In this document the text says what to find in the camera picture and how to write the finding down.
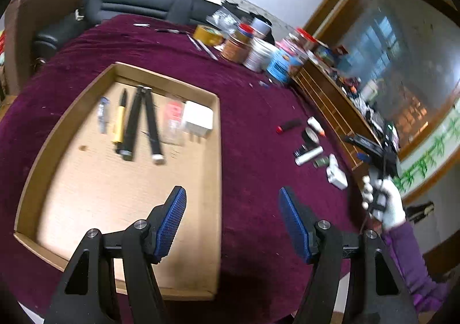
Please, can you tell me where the small white plug adapter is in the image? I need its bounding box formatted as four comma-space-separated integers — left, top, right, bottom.
182, 101, 214, 137

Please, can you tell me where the maroon tablecloth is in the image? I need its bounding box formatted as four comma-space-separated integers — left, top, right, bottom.
1, 16, 362, 323

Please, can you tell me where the white gloved right hand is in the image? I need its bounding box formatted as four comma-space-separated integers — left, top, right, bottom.
362, 175, 406, 231

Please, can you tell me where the small blue battery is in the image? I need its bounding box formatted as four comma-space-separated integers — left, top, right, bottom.
259, 81, 270, 88

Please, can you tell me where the white squeeze bottle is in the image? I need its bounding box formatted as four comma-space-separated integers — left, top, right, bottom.
329, 154, 338, 168

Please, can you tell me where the black pen silver band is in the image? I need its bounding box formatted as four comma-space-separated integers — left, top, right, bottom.
120, 86, 143, 161

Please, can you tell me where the white deli marker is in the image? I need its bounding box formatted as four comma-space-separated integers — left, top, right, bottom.
295, 146, 323, 166

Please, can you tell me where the cardboard tray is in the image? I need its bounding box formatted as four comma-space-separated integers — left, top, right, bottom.
14, 62, 221, 301

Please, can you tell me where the red lid clear jar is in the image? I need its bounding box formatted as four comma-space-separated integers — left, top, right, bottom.
288, 27, 318, 51

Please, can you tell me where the black marker red cap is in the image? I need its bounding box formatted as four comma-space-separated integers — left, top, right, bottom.
276, 119, 302, 134

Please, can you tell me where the green lighter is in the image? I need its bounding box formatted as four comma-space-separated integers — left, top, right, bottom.
313, 157, 330, 168

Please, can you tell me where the black electrical tape roll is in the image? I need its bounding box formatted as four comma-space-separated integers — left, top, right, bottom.
301, 127, 320, 149

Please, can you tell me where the white plastic jar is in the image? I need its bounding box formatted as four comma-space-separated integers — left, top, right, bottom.
243, 37, 277, 72

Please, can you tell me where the clear jar blue label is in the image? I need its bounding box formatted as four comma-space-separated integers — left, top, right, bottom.
267, 48, 308, 84

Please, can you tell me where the yellow tape roll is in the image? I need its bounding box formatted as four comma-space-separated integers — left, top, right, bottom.
193, 24, 225, 46

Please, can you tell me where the brown label jar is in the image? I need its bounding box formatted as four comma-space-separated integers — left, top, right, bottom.
221, 33, 252, 64

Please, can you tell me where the black leather sofa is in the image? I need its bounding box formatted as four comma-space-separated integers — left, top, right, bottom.
33, 0, 224, 62

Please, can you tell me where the clear plastic blister pack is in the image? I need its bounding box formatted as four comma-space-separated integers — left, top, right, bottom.
162, 99, 185, 146

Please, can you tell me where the black yellow pen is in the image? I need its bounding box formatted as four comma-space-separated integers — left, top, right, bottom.
112, 89, 128, 154

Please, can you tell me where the purple sleeve forearm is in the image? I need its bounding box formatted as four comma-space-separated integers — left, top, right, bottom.
381, 222, 450, 313

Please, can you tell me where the large white charger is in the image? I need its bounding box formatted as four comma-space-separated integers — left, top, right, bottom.
326, 165, 348, 190

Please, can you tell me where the wooden brick pattern counter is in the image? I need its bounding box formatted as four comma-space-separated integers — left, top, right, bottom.
293, 59, 377, 176

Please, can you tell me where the black pen white tip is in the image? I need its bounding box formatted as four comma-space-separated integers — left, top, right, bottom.
143, 87, 164, 164

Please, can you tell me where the white bottle orange cap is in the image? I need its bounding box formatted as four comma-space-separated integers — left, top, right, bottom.
307, 117, 325, 136

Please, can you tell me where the black gold lipstick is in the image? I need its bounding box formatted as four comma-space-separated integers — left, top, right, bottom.
293, 145, 312, 158

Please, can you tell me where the blue clear pen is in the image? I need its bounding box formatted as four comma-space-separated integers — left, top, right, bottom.
97, 97, 110, 134

